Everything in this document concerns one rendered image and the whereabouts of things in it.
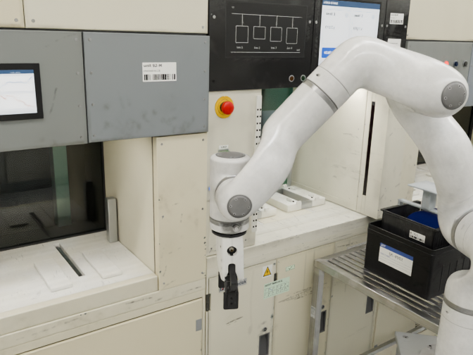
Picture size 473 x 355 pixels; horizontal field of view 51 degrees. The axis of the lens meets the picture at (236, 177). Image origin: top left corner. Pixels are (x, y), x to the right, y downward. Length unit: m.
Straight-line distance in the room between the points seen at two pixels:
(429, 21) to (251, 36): 0.88
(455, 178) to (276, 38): 0.73
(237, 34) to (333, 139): 0.82
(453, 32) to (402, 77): 1.32
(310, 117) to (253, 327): 1.06
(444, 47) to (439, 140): 1.15
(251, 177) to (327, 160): 1.30
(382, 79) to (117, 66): 0.67
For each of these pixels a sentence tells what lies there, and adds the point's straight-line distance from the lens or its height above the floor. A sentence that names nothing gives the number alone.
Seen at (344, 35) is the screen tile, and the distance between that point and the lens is 1.80.
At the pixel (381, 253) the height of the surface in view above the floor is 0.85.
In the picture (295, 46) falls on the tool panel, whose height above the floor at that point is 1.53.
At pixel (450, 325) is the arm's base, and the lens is 1.35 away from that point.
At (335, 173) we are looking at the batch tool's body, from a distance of 2.17.
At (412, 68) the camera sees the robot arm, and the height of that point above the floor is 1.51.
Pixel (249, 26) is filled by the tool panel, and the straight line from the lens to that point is 1.54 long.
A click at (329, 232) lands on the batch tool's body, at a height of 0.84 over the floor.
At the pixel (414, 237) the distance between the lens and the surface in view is 1.75.
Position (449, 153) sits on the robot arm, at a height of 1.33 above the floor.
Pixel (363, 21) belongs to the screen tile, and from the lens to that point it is 1.87.
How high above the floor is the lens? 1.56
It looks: 16 degrees down
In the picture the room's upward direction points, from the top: 2 degrees clockwise
